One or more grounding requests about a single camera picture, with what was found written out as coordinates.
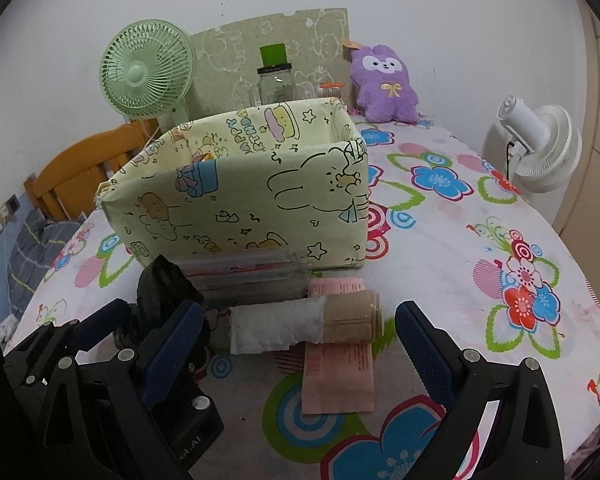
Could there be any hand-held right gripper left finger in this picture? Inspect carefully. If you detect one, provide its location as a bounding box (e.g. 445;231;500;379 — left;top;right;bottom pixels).
35;300;204;480

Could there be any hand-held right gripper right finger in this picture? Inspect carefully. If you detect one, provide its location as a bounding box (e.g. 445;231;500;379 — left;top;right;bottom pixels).
395;301;566;480

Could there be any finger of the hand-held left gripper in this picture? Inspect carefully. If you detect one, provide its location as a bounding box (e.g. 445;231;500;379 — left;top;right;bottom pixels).
2;299;132;391

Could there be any black cloth bundle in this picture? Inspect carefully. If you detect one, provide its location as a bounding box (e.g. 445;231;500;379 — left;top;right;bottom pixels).
136;255;204;322

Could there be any beige cloth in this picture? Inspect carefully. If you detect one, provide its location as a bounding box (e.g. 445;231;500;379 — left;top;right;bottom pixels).
321;290;384;347

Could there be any pink packet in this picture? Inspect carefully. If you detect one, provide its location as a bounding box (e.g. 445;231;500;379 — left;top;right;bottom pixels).
301;280;377;416

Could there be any white tissue roll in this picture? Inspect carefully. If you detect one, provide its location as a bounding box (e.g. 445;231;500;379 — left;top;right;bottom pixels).
229;296;327;356

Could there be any clear plastic packet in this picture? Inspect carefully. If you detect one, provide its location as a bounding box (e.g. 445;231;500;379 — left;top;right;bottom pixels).
179;249;312;303

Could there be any yellow cartoon print storage box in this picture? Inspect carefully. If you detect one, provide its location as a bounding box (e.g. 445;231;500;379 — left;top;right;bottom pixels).
96;97;371;273

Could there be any grey plaid blanket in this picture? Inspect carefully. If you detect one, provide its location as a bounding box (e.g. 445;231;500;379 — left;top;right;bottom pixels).
0;207;87;322

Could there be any white standing fan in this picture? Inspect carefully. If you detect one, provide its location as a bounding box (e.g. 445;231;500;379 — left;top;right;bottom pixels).
481;94;583;194

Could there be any green desk fan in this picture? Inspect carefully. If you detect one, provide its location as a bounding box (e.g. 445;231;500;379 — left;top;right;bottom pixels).
100;19;196;135

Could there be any purple plush bunny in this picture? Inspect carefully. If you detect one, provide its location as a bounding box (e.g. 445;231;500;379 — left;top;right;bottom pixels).
344;39;421;124

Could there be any clear glass mug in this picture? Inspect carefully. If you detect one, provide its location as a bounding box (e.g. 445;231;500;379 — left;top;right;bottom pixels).
237;87;261;112

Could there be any small jar with orange lid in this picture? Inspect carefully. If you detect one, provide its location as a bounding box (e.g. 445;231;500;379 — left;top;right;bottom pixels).
319;81;345;104

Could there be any beige door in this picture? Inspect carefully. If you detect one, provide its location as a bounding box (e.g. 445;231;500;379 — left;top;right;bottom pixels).
555;0;600;271

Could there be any glass jar with green lid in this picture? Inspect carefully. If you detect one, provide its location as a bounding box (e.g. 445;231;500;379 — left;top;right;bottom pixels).
256;44;295;106

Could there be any green cartoon print board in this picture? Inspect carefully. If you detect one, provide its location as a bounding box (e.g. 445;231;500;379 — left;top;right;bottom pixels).
187;7;350;122

